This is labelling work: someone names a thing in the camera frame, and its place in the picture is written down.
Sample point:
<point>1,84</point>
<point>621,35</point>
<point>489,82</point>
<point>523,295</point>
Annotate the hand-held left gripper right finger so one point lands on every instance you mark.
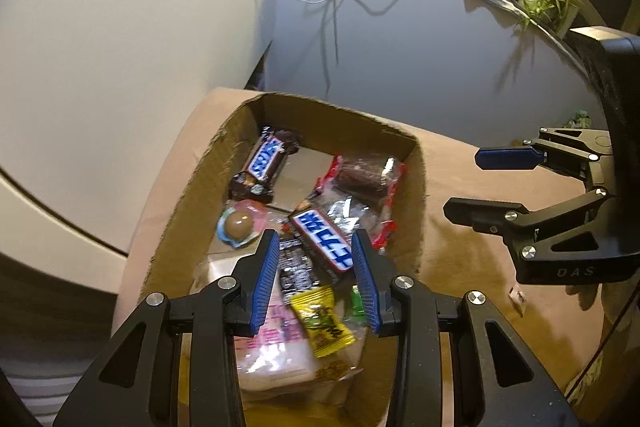
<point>364,277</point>

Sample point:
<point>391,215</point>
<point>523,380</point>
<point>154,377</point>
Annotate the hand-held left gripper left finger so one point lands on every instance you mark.
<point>265,277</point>

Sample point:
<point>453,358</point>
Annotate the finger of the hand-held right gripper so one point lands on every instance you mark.
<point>505,158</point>
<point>480,213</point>

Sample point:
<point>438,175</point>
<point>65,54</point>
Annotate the green snack packet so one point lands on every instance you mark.
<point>357,302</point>

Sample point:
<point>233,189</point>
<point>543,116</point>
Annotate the brown blue chocolate bar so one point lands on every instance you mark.
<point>262,163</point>
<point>322,238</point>

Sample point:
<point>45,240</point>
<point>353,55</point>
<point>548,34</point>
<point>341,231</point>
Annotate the chocolate ball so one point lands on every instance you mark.
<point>238,225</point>

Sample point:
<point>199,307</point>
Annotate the yellow candy packet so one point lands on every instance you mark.
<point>322,321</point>

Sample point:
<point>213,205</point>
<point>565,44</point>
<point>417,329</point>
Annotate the cardboard box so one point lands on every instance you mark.
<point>190,227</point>

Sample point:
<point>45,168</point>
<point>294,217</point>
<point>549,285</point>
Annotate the black snack packet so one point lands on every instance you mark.
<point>295,269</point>

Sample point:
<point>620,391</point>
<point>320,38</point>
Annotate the pink white snack packet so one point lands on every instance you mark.
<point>272,342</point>

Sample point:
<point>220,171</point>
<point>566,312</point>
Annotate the small torn wrapper piece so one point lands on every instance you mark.
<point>517,299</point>

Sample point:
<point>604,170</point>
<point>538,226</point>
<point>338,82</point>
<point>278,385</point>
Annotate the clear orange print packet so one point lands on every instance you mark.
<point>335,367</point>

